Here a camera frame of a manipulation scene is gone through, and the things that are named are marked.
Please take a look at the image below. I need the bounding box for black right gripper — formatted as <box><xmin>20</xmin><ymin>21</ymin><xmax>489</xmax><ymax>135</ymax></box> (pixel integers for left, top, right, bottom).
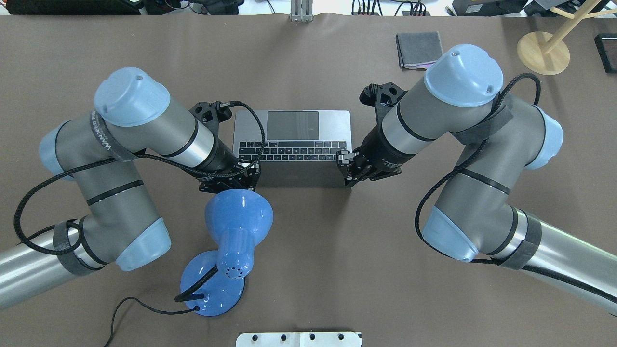
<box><xmin>336</xmin><ymin>83</ymin><xmax>407</xmax><ymax>187</ymax></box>

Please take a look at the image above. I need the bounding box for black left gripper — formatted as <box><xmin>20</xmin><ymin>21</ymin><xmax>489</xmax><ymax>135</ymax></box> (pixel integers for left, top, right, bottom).
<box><xmin>189</xmin><ymin>101</ymin><xmax>262</xmax><ymax>193</ymax></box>

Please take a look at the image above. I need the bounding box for grey laptop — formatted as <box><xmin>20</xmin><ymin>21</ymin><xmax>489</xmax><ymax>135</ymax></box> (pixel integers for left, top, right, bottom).
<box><xmin>233</xmin><ymin>110</ymin><xmax>353</xmax><ymax>188</ymax></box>

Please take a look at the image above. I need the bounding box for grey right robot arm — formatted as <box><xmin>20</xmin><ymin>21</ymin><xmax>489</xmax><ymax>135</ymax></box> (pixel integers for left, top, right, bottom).
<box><xmin>336</xmin><ymin>44</ymin><xmax>616</xmax><ymax>315</ymax></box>

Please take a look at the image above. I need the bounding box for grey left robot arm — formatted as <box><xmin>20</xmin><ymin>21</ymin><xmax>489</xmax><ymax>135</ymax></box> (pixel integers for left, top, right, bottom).
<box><xmin>1</xmin><ymin>67</ymin><xmax>264</xmax><ymax>309</ymax></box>

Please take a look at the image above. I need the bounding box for blue desk lamp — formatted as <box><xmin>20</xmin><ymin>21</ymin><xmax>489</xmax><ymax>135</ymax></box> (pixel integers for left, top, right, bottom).
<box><xmin>175</xmin><ymin>189</ymin><xmax>273</xmax><ymax>317</ymax></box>

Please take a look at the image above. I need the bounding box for grey folded cloth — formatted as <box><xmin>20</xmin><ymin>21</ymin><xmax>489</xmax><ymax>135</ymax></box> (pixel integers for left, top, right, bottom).
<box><xmin>395</xmin><ymin>31</ymin><xmax>443</xmax><ymax>69</ymax></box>

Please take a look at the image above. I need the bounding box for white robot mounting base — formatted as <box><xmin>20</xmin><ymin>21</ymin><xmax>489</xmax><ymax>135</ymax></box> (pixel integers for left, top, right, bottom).
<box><xmin>235</xmin><ymin>331</ymin><xmax>363</xmax><ymax>347</ymax></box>

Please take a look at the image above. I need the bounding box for wooden cup stand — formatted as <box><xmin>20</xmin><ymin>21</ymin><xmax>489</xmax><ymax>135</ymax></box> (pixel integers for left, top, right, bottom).
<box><xmin>516</xmin><ymin>0</ymin><xmax>617</xmax><ymax>76</ymax></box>

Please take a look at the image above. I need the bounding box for black small device on table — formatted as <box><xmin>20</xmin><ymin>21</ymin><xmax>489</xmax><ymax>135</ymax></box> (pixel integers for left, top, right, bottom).
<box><xmin>594</xmin><ymin>33</ymin><xmax>617</xmax><ymax>73</ymax></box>

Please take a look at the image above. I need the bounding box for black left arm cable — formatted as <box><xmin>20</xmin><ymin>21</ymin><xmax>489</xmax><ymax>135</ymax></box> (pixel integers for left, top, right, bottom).
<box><xmin>13</xmin><ymin>100</ymin><xmax>267</xmax><ymax>256</ymax></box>

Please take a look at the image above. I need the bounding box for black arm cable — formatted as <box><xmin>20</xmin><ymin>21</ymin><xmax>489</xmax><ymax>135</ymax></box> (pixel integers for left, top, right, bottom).
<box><xmin>415</xmin><ymin>72</ymin><xmax>617</xmax><ymax>305</ymax></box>
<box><xmin>13</xmin><ymin>100</ymin><xmax>267</xmax><ymax>256</ymax></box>

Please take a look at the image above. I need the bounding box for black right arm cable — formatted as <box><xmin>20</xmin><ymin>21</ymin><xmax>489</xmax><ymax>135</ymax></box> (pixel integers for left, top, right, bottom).
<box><xmin>415</xmin><ymin>72</ymin><xmax>617</xmax><ymax>305</ymax></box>

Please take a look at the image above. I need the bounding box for black lamp power cable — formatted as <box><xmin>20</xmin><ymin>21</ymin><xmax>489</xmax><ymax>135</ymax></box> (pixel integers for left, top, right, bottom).
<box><xmin>103</xmin><ymin>296</ymin><xmax>201</xmax><ymax>347</ymax></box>

